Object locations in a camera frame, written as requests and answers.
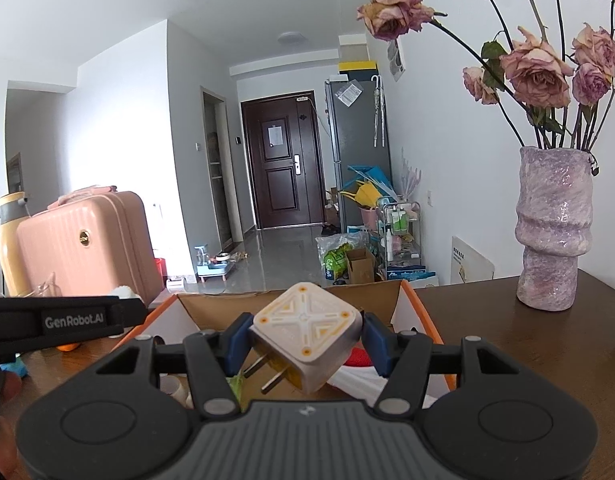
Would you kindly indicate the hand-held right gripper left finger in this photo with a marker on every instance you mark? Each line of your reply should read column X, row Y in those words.
column 237, row 347

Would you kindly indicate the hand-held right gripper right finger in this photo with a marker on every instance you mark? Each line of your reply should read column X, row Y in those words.
column 380, row 347

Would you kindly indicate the white red lint brush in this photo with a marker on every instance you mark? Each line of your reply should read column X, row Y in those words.
column 367, row 385

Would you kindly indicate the green spray bottle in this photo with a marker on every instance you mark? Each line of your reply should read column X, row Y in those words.
column 236, row 390

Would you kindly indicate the red cardboard box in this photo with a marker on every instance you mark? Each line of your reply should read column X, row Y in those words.
column 222, row 305

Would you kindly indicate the white yellow plug adapter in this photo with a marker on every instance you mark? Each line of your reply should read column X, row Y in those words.
column 302, row 330

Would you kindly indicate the person's left hand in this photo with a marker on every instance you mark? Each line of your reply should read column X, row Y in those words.
column 11, row 386

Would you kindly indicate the glass jar with twine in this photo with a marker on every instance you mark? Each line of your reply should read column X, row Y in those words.
column 47, row 287

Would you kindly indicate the orange tangerine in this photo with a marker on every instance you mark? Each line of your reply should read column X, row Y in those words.
column 68, row 346

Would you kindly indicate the yellow thermos jug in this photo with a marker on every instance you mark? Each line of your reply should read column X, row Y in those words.
column 10, row 250

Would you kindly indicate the blue white carton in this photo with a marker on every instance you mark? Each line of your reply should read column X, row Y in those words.
column 410, row 276

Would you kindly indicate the small brown cardboard box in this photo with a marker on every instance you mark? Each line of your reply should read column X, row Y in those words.
column 360, row 267

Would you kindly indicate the blue white pet feeder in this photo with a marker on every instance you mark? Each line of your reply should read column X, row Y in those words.
column 215, row 265

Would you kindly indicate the clear bag with green packet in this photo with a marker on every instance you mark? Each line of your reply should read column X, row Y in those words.
column 332, row 260

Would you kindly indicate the red plastic bucket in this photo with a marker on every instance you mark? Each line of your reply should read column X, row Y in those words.
column 160, row 272

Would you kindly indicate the pink suitcase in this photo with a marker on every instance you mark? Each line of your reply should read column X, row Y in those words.
column 97, row 250

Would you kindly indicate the blue tissue pack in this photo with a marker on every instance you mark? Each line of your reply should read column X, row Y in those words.
column 122, row 292

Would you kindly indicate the metal storage trolley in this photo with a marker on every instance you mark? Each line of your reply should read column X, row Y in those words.
column 400, row 235

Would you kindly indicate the white leaning board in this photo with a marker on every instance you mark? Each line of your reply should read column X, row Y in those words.
column 470, row 262

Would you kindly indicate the pink bin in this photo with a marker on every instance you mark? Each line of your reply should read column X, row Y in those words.
column 370, row 217

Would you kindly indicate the blue yellow folded items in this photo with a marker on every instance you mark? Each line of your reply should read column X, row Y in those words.
column 367, row 187

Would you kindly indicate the dark brown door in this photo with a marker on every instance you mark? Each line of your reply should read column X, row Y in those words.
column 280, row 180

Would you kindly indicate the purple ceramic vase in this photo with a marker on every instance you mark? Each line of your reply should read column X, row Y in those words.
column 552, row 235

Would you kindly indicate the grey refrigerator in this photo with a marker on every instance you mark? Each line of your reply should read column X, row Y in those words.
column 355, row 140

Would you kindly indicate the white folded umbrella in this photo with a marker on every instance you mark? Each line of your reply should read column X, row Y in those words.
column 379, row 110

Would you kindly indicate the yellow box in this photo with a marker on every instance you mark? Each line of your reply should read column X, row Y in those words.
column 357, row 65

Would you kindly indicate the dried pink rose bouquet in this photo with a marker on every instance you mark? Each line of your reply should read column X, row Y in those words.
column 537, row 72

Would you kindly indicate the wall poster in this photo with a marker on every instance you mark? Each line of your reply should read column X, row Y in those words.
column 396, row 60

